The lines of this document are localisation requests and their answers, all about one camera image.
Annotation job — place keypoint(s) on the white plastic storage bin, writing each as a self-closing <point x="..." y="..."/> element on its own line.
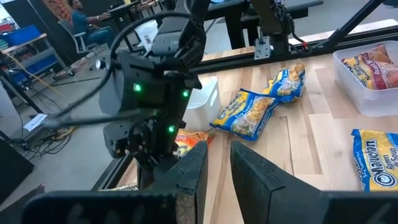
<point x="202" y="105"/>

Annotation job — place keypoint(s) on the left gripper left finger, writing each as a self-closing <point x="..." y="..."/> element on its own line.
<point x="192" y="174"/>

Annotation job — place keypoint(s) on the red Maruchan ramen pack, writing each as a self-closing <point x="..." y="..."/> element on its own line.
<point x="373" y="68"/>

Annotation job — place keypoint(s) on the wooden storage shelf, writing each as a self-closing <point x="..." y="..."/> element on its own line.
<point x="46" y="54"/>

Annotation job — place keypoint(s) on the black background desk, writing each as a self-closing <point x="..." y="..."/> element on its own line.
<point x="234" y="28"/>

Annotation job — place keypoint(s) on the blue plastic crate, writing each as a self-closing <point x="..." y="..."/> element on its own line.
<point x="21" y="35"/>

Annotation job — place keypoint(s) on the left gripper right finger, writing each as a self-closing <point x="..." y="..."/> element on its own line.
<point x="258" y="186"/>

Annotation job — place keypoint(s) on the orange patterned cloth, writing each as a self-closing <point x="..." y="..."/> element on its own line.
<point x="59" y="7"/>

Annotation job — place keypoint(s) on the clear plastic storage bin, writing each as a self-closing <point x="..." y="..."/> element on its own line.
<point x="351" y="99"/>

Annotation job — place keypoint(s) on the white labelled box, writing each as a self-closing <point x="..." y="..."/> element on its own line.
<point x="146" y="31"/>

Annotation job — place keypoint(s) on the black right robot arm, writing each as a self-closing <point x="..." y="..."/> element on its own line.
<point x="146" y="93"/>

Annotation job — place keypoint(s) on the white paper sheet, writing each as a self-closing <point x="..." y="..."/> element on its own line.
<point x="35" y="122"/>

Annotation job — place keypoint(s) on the silver metal bracket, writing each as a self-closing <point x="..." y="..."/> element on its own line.
<point x="262" y="48"/>

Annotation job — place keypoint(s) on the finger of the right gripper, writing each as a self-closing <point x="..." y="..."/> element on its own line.
<point x="145" y="179"/>

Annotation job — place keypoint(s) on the person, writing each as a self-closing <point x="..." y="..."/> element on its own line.
<point x="82" y="23"/>

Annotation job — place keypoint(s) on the grey office chair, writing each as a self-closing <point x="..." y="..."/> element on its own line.
<point x="74" y="35"/>

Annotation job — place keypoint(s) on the orange Maruchan ramen pack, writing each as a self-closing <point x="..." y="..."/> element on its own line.
<point x="124" y="187"/>
<point x="192" y="140"/>

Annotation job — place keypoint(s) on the blue Maruchan ramen pack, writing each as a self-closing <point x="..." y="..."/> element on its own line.
<point x="376" y="161"/>
<point x="286" y="82"/>
<point x="248" y="115"/>

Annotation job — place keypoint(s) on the black equipment case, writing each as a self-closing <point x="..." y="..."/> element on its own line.
<point x="12" y="168"/>

